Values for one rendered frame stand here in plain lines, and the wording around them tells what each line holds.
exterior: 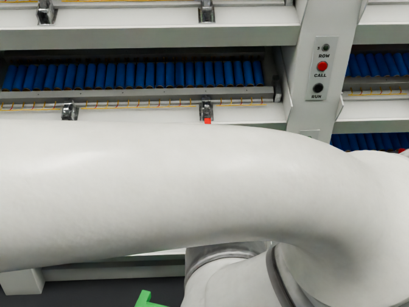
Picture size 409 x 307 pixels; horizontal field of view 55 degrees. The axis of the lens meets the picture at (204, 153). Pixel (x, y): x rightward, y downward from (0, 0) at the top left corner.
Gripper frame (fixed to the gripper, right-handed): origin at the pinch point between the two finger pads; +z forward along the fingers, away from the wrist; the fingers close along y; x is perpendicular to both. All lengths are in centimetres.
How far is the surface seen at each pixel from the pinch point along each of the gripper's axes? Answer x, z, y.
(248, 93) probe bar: 4.0, 20.1, 8.0
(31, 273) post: -45, 22, -45
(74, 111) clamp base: 1.2, 18.2, -26.0
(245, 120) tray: -0.6, 17.0, 7.4
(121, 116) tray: 0.1, 18.5, -17.1
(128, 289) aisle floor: -53, 24, -21
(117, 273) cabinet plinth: -50, 27, -24
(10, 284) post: -49, 23, -51
